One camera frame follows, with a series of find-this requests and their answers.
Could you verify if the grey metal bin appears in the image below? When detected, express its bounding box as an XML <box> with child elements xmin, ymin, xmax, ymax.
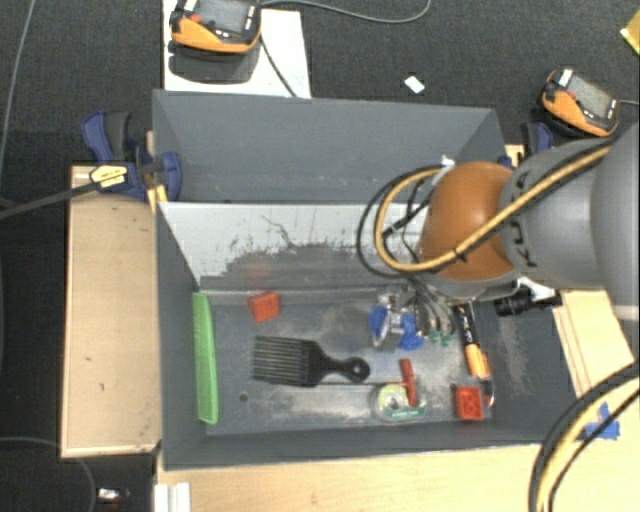
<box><xmin>151</xmin><ymin>89</ymin><xmax>579</xmax><ymax>471</ymax></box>

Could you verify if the pale wood board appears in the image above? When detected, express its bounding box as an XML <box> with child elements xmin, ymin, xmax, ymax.
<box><xmin>59</xmin><ymin>164</ymin><xmax>164</xmax><ymax>459</ymax></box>

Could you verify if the green plastic comb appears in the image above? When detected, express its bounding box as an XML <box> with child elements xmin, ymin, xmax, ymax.
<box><xmin>191</xmin><ymin>292</ymin><xmax>220</xmax><ymax>425</ymax></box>

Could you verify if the red block with holes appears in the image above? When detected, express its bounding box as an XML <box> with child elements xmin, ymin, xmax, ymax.
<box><xmin>453</xmin><ymin>385</ymin><xmax>486</xmax><ymax>421</ymax></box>

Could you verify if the red-handled small tool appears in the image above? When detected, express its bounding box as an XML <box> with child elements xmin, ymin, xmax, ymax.
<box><xmin>398</xmin><ymin>358</ymin><xmax>419</xmax><ymax>408</ymax></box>

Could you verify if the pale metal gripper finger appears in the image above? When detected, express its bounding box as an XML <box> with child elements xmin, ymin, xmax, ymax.
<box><xmin>390</xmin><ymin>310</ymin><xmax>409</xmax><ymax>350</ymax></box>
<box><xmin>372</xmin><ymin>310</ymin><xmax>396</xmax><ymax>351</ymax></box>

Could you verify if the black and orange marker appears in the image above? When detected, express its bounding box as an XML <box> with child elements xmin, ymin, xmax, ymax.
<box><xmin>451</xmin><ymin>303</ymin><xmax>496</xmax><ymax>407</ymax></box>

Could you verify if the blue plastic object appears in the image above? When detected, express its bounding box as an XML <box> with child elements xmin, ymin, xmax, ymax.
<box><xmin>368</xmin><ymin>305</ymin><xmax>427</xmax><ymax>352</ymax></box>

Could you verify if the black cylinder on white bracket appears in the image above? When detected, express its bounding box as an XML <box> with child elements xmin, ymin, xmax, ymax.
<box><xmin>493</xmin><ymin>283</ymin><xmax>562</xmax><ymax>317</ymax></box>

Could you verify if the black hair pick comb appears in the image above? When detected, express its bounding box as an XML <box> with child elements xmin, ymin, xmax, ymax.
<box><xmin>251</xmin><ymin>335</ymin><xmax>372</xmax><ymax>388</ymax></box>

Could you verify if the small plain red block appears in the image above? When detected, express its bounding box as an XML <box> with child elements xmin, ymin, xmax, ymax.
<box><xmin>246</xmin><ymin>291</ymin><xmax>281</xmax><ymax>323</ymax></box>

